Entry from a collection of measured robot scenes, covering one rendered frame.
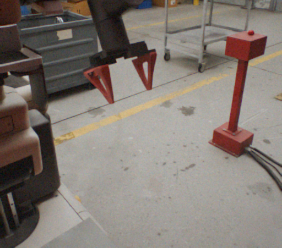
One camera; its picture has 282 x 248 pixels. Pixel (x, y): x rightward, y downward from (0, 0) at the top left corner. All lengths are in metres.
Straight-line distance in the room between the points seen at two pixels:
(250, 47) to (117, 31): 1.34
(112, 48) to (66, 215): 0.92
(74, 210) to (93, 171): 0.65
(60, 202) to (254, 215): 1.01
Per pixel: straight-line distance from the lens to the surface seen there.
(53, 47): 2.72
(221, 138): 2.17
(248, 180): 1.99
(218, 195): 1.84
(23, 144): 0.86
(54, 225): 1.32
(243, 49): 1.86
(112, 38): 0.57
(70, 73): 2.86
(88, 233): 0.32
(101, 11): 0.58
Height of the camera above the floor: 1.25
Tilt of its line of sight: 27 degrees down
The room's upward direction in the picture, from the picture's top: straight up
